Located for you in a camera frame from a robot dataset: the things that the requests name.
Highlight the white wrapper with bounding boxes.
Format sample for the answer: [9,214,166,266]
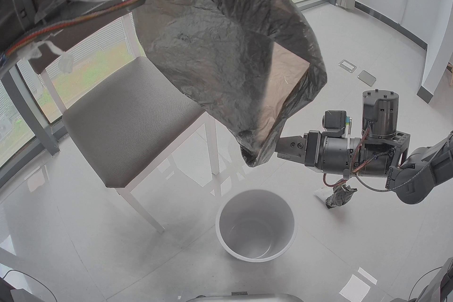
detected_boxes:
[313,187,333,202]

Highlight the black cable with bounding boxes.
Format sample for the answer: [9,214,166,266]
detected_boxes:
[411,266,447,302]
[0,269,48,302]
[352,171,398,193]

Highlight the black plastic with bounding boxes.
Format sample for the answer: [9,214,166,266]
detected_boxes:
[326,183,358,210]

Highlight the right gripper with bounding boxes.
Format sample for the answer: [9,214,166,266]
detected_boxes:
[276,130,360,174]

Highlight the black plastic bag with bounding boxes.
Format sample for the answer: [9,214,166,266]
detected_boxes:
[134,0,328,168]

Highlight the grey chair with white legs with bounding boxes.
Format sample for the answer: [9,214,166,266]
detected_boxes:
[28,8,221,234]

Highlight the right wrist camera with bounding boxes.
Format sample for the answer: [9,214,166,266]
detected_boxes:
[321,110,352,138]

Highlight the white trash bin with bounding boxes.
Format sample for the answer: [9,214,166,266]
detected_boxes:
[215,189,297,261]

